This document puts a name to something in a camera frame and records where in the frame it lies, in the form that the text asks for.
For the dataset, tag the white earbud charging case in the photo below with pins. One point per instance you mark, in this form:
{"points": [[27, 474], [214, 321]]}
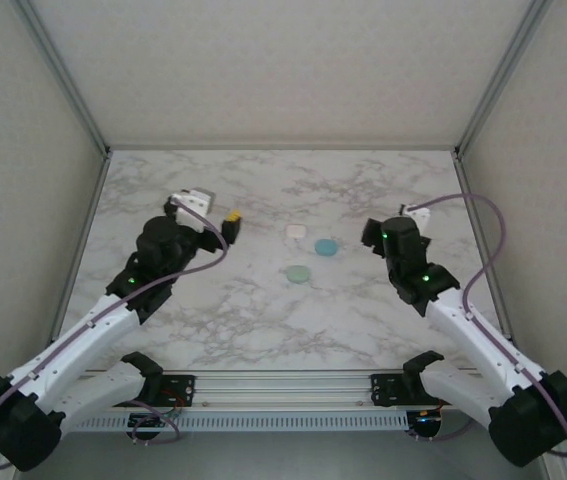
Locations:
{"points": [[295, 231]]}

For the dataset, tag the blue earbud charging case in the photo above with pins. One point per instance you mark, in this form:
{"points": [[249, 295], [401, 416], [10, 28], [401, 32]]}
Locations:
{"points": [[325, 247]]}

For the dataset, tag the green earbud charging case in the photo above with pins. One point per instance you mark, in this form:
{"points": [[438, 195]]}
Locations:
{"points": [[297, 274]]}

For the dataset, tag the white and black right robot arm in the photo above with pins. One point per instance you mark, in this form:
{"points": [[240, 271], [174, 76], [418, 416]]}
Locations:
{"points": [[483, 345]]}

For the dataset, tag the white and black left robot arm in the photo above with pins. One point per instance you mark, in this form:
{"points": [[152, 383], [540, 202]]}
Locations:
{"points": [[78, 340]]}

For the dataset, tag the small dark circuit board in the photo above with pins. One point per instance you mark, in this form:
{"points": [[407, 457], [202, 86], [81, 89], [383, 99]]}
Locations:
{"points": [[155, 421], [428, 425]]}

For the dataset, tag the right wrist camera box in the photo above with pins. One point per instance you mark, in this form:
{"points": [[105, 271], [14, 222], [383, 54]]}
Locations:
{"points": [[420, 216]]}

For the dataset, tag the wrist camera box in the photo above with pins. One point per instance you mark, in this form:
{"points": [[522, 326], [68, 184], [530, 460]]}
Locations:
{"points": [[195, 202], [420, 216]]}

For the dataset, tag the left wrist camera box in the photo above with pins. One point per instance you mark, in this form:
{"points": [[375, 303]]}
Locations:
{"points": [[195, 202]]}

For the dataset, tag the aluminium table side rail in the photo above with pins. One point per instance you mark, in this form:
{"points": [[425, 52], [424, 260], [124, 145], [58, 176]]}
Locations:
{"points": [[83, 240], [478, 225]]}

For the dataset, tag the aluminium frame crossbar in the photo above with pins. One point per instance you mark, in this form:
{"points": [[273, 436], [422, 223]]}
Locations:
{"points": [[283, 148]]}

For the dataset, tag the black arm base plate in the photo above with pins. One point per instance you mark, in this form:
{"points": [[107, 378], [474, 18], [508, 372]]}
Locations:
{"points": [[388, 387], [183, 387]]}

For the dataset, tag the aluminium slotted base rail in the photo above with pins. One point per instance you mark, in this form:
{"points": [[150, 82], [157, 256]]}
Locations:
{"points": [[283, 387]]}

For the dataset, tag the aluminium frame post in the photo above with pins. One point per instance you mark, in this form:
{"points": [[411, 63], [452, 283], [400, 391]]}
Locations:
{"points": [[64, 75], [502, 75]]}

